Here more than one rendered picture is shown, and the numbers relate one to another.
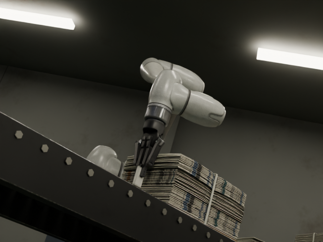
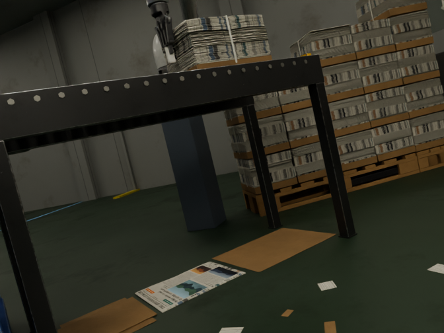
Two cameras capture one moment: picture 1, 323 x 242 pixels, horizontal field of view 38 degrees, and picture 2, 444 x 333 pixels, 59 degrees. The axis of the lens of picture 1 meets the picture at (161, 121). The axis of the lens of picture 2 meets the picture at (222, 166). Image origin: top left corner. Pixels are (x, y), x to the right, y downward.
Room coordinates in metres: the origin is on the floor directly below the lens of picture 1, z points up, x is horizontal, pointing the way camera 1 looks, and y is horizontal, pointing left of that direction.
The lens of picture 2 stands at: (-0.10, -0.36, 0.56)
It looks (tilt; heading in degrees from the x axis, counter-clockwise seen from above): 5 degrees down; 10
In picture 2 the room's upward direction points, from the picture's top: 13 degrees counter-clockwise
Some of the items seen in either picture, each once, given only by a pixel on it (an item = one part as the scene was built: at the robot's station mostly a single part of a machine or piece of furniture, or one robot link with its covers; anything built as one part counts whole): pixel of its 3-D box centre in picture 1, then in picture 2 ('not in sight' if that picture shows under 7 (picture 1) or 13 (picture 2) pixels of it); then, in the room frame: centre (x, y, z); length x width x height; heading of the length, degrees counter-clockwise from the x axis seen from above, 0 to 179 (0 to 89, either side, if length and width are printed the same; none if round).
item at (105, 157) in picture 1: (100, 166); (166, 49); (2.39, 0.24, 1.17); 0.18 x 0.16 x 0.22; 103
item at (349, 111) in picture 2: not in sight; (318, 133); (2.70, -0.60, 0.42); 1.17 x 0.39 x 0.83; 110
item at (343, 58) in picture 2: not in sight; (323, 66); (2.75, -0.73, 0.86); 0.38 x 0.29 x 0.04; 19
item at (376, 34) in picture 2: not in sight; (358, 45); (2.84, -1.00, 0.95); 0.38 x 0.29 x 0.23; 20
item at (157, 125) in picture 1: (152, 135); (160, 16); (1.51, 0.02, 1.09); 0.08 x 0.07 x 0.09; 41
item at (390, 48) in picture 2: not in sight; (361, 58); (2.84, -1.00, 0.86); 0.38 x 0.29 x 0.04; 20
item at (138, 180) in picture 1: (140, 176); (170, 54); (1.51, 0.02, 0.93); 0.03 x 0.01 x 0.07; 131
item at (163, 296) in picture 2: not in sight; (189, 283); (1.39, 0.14, 0.00); 0.37 x 0.28 x 0.01; 131
